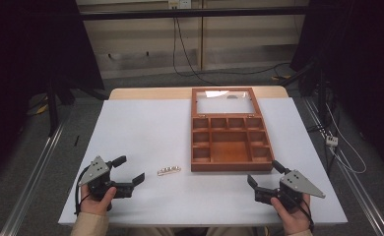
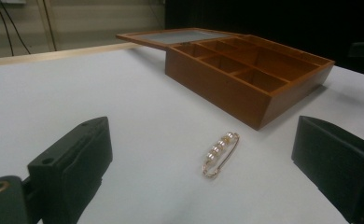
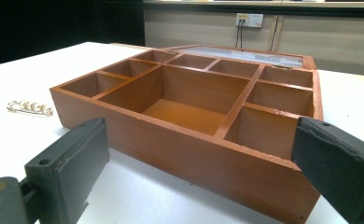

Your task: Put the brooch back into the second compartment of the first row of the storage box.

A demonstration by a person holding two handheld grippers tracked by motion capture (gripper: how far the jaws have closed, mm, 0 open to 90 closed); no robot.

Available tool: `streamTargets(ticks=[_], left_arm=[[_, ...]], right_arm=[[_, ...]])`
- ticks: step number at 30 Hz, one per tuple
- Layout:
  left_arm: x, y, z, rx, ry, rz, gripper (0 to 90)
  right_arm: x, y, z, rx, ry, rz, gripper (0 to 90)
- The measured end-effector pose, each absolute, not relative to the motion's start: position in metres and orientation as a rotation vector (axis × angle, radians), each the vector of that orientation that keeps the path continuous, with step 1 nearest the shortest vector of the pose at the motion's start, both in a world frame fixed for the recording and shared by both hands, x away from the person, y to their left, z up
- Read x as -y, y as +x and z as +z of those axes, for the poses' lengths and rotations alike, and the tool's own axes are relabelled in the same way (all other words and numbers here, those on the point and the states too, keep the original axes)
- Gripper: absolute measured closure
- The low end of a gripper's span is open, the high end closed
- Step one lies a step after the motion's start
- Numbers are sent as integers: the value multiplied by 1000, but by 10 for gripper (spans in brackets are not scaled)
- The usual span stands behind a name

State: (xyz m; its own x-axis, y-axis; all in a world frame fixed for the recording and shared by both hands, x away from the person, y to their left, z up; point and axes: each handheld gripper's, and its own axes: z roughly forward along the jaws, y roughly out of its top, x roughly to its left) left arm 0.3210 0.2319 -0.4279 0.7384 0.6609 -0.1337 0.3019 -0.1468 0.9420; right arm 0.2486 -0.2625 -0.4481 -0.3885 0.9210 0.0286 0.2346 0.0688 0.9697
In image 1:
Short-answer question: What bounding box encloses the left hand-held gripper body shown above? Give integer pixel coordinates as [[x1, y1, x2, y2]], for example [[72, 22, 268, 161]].
[[78, 155, 134, 203]]

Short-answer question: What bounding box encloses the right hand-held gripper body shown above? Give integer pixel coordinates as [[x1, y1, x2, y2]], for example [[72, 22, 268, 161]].
[[254, 168, 327, 211]]

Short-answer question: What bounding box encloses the person's left hand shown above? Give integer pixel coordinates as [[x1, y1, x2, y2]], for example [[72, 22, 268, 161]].
[[79, 184, 118, 217]]

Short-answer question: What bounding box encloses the person's right hand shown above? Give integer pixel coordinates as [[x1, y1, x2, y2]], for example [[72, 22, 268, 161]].
[[270, 193, 313, 236]]

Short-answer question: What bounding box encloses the small silver hair clip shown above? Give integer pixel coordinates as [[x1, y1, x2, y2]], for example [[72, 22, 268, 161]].
[[157, 165, 182, 177]]

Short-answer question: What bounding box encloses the white table sheet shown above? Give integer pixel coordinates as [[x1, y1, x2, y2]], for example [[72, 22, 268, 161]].
[[58, 96, 349, 228]]

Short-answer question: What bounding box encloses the wooden box with glass lid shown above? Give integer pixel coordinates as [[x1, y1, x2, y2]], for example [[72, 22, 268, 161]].
[[190, 87, 276, 173]]

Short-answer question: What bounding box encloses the white power strip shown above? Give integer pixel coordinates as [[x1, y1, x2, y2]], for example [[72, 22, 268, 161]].
[[325, 135, 340, 148]]

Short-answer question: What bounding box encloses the black metal stand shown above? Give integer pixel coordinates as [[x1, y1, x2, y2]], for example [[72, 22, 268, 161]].
[[45, 77, 78, 138], [287, 58, 337, 176]]

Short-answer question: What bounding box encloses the black curtain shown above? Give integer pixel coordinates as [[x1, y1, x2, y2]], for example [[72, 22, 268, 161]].
[[289, 0, 384, 178], [0, 0, 105, 188]]

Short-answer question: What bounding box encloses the black horizontal bar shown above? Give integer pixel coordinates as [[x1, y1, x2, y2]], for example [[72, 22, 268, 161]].
[[79, 5, 312, 22]]

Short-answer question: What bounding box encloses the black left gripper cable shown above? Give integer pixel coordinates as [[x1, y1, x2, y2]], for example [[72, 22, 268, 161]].
[[74, 165, 93, 217]]

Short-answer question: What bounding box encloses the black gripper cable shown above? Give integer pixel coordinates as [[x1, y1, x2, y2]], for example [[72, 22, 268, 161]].
[[296, 196, 316, 233], [74, 165, 93, 217]]

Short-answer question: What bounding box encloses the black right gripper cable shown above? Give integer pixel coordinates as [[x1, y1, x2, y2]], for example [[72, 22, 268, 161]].
[[296, 196, 316, 233]]

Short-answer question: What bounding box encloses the metal floor rail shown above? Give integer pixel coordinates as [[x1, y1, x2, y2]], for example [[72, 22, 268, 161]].
[[302, 97, 384, 236], [0, 121, 66, 236]]

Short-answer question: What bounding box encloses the white floor cable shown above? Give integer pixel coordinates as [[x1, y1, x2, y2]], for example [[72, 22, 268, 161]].
[[324, 102, 368, 175]]

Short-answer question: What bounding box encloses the black wall cable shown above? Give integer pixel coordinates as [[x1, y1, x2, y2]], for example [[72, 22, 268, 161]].
[[171, 17, 292, 87]]

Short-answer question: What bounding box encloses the white wall socket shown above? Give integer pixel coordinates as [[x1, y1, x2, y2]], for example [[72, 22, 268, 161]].
[[167, 0, 193, 10]]

